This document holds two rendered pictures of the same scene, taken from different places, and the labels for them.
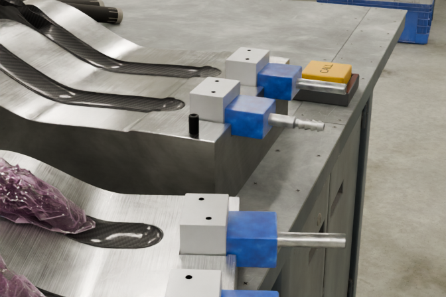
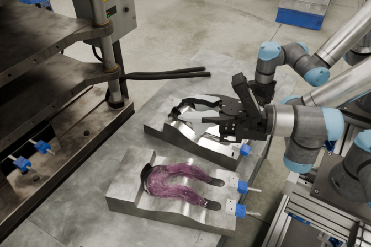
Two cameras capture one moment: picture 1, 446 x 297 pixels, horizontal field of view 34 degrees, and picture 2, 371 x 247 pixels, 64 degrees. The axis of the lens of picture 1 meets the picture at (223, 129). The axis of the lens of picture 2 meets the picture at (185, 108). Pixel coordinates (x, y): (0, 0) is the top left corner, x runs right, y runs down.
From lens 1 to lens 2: 78 cm
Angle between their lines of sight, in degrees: 20
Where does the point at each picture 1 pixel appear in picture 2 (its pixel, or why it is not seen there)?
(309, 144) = (259, 144)
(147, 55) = not seen: hidden behind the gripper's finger
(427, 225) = not seen: hidden behind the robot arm
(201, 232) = (232, 187)
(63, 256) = (206, 188)
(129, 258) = (218, 189)
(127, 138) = (217, 152)
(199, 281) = (232, 203)
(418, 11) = (318, 17)
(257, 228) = (243, 186)
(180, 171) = (228, 161)
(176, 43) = (227, 90)
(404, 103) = not seen: hidden behind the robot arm
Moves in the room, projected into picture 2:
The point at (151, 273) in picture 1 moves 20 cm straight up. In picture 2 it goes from (222, 194) to (227, 164)
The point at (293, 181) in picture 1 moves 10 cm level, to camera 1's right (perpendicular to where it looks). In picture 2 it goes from (253, 159) to (275, 161)
